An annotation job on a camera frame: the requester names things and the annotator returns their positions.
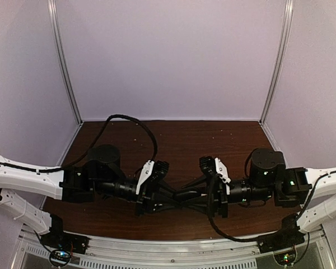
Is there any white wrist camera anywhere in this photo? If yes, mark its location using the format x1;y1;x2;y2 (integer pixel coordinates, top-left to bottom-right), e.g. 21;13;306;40
214;157;231;184
136;160;155;195

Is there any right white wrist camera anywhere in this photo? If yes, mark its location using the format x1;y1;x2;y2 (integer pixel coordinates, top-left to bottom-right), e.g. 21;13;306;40
214;157;231;184

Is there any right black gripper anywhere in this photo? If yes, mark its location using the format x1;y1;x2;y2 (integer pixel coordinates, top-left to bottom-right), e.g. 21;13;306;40
180;174;274;219

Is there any left black braided cable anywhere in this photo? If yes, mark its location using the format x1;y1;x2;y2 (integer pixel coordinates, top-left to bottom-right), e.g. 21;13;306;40
58;114;160;171

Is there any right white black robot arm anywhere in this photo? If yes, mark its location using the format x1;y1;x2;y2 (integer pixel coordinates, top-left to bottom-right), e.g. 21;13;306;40
176;149;336;248

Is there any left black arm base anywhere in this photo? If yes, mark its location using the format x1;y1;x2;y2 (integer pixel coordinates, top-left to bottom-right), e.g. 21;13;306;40
40;214;89;254

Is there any right aluminium frame post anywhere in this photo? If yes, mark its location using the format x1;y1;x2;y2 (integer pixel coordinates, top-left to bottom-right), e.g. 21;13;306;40
259;0;294;126

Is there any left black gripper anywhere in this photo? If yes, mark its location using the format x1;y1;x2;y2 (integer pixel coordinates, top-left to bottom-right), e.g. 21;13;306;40
94;175;183;217

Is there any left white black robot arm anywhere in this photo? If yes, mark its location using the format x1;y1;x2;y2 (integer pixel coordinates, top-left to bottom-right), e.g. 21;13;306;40
0;145;181;249

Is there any front aluminium rail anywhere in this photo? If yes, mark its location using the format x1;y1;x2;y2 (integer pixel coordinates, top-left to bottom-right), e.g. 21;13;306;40
16;221;336;269

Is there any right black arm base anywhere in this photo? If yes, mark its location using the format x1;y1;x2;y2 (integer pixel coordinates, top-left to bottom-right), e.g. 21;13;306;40
257;214;305;253

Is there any left aluminium frame post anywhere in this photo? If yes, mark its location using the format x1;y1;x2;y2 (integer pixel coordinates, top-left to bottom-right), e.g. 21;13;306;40
47;0;83;125

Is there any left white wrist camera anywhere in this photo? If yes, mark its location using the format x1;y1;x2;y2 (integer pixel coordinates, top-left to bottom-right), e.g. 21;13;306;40
136;160;155;195

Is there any right black braided cable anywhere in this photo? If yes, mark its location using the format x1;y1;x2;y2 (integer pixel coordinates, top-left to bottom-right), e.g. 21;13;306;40
208;175;261;243

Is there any black braided cable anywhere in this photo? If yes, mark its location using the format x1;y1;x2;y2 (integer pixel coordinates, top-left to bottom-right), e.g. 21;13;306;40
208;175;261;243
58;114;160;171

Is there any aluminium frame post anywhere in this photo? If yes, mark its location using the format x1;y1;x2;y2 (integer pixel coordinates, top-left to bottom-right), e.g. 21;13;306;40
259;0;294;126
47;0;83;125

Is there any black earbud charging case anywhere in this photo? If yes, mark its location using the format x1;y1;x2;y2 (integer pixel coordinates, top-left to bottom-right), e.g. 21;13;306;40
173;189;206;203

